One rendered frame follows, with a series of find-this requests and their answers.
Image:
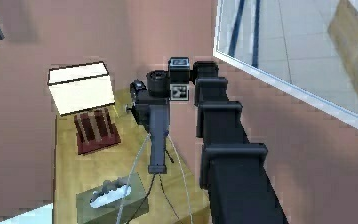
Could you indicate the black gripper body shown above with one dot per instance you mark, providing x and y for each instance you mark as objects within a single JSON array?
[{"x": 158, "y": 116}]

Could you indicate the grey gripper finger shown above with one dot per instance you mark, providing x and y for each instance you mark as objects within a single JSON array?
[
  {"x": 182, "y": 173},
  {"x": 133, "y": 170}
]

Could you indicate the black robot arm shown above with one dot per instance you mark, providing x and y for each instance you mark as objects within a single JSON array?
[{"x": 233, "y": 186}]

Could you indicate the grey green tissue box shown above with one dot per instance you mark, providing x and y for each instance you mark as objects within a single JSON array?
[{"x": 120, "y": 208}]

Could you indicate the yellow wooden table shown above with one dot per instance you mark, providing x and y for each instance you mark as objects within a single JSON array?
[{"x": 87, "y": 166}]

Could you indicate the pale blue white block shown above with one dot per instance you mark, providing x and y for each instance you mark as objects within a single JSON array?
[{"x": 30, "y": 215}]

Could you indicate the white framed window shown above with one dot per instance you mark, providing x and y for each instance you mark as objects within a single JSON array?
[{"x": 287, "y": 50}]

